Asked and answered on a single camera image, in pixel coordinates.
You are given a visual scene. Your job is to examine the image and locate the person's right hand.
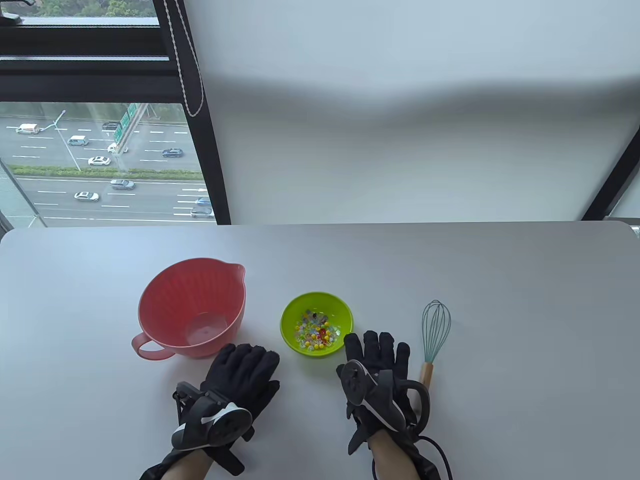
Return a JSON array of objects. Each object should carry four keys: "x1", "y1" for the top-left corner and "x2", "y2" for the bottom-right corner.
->
[{"x1": 343, "y1": 330, "x2": 417, "y2": 427}]

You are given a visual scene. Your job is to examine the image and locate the person's left hand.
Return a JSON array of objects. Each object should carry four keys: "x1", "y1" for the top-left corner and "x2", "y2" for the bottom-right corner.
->
[{"x1": 200, "y1": 343, "x2": 281, "y2": 442}]

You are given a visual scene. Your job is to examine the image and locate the teal whisk with wooden handle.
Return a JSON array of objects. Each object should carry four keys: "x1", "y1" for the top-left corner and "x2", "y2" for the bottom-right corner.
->
[{"x1": 419, "y1": 300, "x2": 452, "y2": 392}]

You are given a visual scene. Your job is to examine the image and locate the pile of plastic decorations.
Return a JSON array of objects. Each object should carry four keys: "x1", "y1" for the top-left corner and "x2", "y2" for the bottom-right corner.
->
[{"x1": 295, "y1": 310, "x2": 342, "y2": 352}]

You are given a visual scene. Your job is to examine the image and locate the small green plastic bowl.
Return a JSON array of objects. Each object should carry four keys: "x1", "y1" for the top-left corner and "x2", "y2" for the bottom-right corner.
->
[{"x1": 280, "y1": 292, "x2": 354, "y2": 358}]

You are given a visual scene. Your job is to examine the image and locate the pink salad bowl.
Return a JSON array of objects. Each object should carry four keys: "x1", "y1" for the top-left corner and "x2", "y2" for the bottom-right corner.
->
[{"x1": 131, "y1": 258, "x2": 247, "y2": 362}]

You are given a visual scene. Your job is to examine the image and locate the person's right forearm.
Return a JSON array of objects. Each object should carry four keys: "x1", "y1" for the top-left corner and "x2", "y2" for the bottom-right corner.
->
[{"x1": 370, "y1": 430, "x2": 426, "y2": 480}]

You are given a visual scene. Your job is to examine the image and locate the person's left forearm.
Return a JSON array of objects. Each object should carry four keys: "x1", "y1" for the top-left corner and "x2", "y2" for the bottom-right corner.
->
[{"x1": 140, "y1": 440, "x2": 217, "y2": 480}]

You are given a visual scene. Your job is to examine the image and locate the right wrist tracking controller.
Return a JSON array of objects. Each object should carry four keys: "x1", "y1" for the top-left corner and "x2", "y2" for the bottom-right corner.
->
[{"x1": 336, "y1": 360, "x2": 431, "y2": 437}]

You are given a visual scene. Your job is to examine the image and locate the wrist tracking controller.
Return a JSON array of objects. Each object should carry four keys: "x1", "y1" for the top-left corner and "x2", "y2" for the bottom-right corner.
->
[
  {"x1": 171, "y1": 382, "x2": 253, "y2": 452},
  {"x1": 336, "y1": 360, "x2": 431, "y2": 437}
]

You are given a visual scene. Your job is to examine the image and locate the left wrist tracking controller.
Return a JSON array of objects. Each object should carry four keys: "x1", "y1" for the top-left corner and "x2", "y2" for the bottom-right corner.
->
[{"x1": 171, "y1": 382, "x2": 253, "y2": 452}]

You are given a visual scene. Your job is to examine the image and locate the white roller blind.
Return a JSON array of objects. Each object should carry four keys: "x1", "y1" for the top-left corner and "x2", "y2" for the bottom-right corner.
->
[{"x1": 180, "y1": 0, "x2": 640, "y2": 226}]

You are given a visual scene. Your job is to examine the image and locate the black cable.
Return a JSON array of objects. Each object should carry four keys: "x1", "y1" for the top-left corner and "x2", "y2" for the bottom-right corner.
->
[{"x1": 372, "y1": 435, "x2": 454, "y2": 480}]

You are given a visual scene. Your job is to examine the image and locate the black slanted window post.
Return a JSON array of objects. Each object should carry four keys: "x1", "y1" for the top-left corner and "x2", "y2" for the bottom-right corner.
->
[{"x1": 582, "y1": 145, "x2": 640, "y2": 221}]

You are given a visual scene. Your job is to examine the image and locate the white beaded blind cord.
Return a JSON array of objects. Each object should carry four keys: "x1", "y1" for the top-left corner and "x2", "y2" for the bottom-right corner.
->
[{"x1": 164, "y1": 0, "x2": 205, "y2": 118}]

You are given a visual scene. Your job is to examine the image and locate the black window frame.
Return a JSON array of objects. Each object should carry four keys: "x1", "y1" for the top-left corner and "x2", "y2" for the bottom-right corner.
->
[{"x1": 0, "y1": 0, "x2": 232, "y2": 228}]

